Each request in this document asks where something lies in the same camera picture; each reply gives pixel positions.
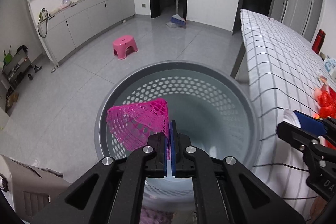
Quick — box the red plastic bag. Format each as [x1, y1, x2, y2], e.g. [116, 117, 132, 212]
[313, 87, 336, 150]

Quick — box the pink plastic mesh basket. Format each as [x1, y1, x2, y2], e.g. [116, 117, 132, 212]
[105, 98, 169, 159]

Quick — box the round white plastic lid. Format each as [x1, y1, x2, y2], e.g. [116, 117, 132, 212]
[282, 109, 301, 128]

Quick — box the grey perforated laundry basket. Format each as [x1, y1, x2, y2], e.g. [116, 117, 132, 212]
[94, 60, 261, 214]

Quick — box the small pink snack packet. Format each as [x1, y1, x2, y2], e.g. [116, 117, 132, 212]
[318, 75, 328, 88]

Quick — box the checkered white tablecloth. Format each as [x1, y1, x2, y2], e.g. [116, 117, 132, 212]
[240, 9, 335, 221]

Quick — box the white tissue box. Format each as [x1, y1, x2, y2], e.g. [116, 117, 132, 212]
[323, 55, 336, 75]

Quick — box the red thermos bottle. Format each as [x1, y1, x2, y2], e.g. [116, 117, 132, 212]
[312, 29, 326, 54]

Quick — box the pink plastic stool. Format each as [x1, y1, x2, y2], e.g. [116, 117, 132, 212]
[112, 35, 138, 60]

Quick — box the grey cardboard box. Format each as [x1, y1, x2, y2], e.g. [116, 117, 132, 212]
[1, 155, 70, 222]

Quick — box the grey kitchen cabinet counter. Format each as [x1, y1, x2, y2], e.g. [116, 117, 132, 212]
[37, 0, 135, 65]

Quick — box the metal shoe rack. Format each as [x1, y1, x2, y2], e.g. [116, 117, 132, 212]
[2, 45, 33, 90]

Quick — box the clear jug on counter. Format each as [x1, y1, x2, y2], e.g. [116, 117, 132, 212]
[62, 0, 71, 9]

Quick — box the blue broom with handle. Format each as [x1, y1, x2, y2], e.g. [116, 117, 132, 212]
[166, 0, 186, 28]

